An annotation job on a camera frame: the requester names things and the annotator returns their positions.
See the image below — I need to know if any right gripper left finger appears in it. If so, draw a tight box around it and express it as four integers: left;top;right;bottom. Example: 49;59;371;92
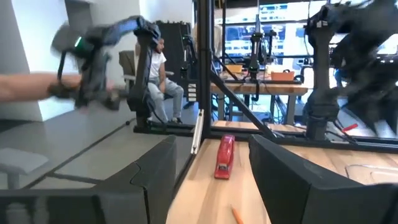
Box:
93;135;177;224

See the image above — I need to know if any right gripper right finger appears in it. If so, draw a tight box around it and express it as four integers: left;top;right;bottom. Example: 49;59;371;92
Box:
249;134;366;224

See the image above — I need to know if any orange pencil with pink eraser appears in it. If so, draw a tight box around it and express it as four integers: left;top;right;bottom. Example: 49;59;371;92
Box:
230;203;245;224

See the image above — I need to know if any person's forearm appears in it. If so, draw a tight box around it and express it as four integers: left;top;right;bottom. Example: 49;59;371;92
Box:
0;72;82;104

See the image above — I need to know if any red stapler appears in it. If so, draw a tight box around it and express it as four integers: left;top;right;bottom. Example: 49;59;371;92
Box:
214;134;236;180

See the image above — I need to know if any wooden background table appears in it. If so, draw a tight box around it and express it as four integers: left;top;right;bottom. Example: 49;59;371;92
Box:
210;81;309;126

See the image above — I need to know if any orange storage bin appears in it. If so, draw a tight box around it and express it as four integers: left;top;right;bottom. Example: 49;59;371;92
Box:
270;70;295;82
224;63;244;75

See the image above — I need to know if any person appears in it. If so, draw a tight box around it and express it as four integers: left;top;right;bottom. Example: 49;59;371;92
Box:
134;36;185;124

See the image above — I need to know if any grey chair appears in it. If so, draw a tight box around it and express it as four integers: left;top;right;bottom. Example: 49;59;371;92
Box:
119;49;175;94

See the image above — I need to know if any grey bench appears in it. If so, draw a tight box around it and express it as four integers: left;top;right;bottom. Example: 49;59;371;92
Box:
0;147;50;190

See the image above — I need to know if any black cabinet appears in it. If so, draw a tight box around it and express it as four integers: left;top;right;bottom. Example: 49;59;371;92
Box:
155;20;195;103

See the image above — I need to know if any white frame strip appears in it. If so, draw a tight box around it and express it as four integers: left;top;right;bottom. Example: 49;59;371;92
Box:
191;108;205;156

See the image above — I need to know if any black aluminium rig frame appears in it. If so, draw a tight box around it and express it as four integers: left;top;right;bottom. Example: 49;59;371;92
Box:
133;0;398;155

